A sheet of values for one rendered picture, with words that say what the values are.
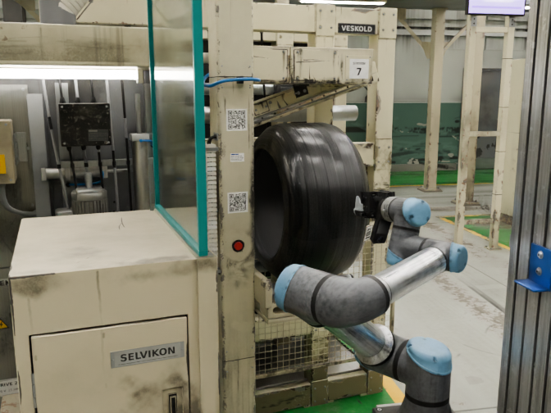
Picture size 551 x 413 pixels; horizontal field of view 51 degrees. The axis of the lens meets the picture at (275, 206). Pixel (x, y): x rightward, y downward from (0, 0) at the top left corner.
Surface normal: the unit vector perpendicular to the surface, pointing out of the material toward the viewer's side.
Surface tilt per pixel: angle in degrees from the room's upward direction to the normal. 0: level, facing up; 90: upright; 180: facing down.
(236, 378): 90
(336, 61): 90
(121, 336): 90
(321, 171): 60
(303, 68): 90
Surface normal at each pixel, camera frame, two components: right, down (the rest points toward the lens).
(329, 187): 0.33, -0.15
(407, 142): 0.18, 0.19
